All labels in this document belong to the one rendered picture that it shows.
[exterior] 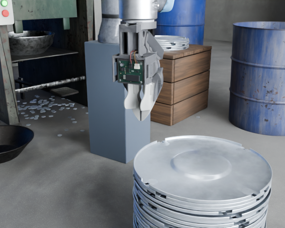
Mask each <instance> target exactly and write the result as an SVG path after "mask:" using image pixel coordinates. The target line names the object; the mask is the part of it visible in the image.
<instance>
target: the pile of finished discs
mask: <svg viewBox="0 0 285 228"><path fill-rule="evenodd" d="M154 38H155V39H156V40H157V42H158V43H159V44H160V46H161V47H162V48H163V50H164V51H176V50H183V49H187V48H188V47H189V38H187V39H186V38H185V37H181V36H168V35H155V37H154Z"/></svg>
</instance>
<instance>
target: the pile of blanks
mask: <svg viewBox="0 0 285 228"><path fill-rule="evenodd" d="M133 179H134V186H133V209H134V213H133V228H266V216H267V211H268V203H269V198H270V196H271V185H270V187H269V189H268V190H267V191H266V190H265V192H266V193H265V194H263V195H262V196H261V197H259V198H258V199H256V200H254V201H251V202H249V203H246V204H242V205H237V206H232V207H224V208H203V207H194V206H188V205H184V204H179V203H175V202H172V201H169V200H166V199H164V198H162V197H163V195H160V196H157V195H155V194H153V193H152V192H150V191H148V190H147V189H146V188H145V187H143V186H142V185H141V184H140V183H139V181H138V180H137V178H136V176H135V174H134V171H133Z"/></svg>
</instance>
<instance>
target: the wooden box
mask: <svg viewBox="0 0 285 228"><path fill-rule="evenodd" d="M211 49H212V46H205V45H196V44H189V47H188V48H187V49H183V50H176V51H164V54H163V58H162V59H161V60H159V63H160V67H163V71H162V73H163V86H162V89H161V91H160V93H159V95H158V98H157V100H156V102H155V104H154V106H153V108H152V110H151V112H150V121H153V122H157V123H161V124H165V125H168V126H172V125H174V124H176V123H178V122H180V121H182V120H184V119H186V118H188V117H190V116H192V115H194V114H195V113H198V112H200V111H202V110H203V109H205V108H207V107H208V95H209V90H208V88H209V75H210V62H211Z"/></svg>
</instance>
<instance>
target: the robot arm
mask: <svg viewBox="0 0 285 228"><path fill-rule="evenodd" d="M173 5H174V0H101V13H102V21H101V25H100V30H99V34H98V42H100V43H110V44H119V53H118V54H115V55H112V80H113V82H115V81H118V83H123V85H124V87H125V89H126V90H127V96H126V98H125V99H124V107H125V109H132V111H133V113H134V114H135V116H136V117H137V119H138V120H139V121H143V120H144V119H145V118H146V117H147V116H148V115H149V113H150V112H151V110H152V108H153V106H154V104H155V102H156V100H157V98H158V95H159V93H160V91H161V89H162V86H163V73H162V71H163V67H160V63H159V60H161V59H162V58H163V54H164V50H163V48H162V47H161V46H160V44H159V43H158V42H157V40H156V39H155V38H154V37H153V35H152V34H151V33H150V32H149V31H148V29H155V28H157V21H154V20H155V19H157V13H158V12H159V13H161V12H169V11H171V10H172V8H173ZM115 62H116V67H117V74H116V75H114V63H115ZM142 85H143V86H142ZM141 89H142V91H143V94H144V97H143V99H142V100H141V97H140V91H141Z"/></svg>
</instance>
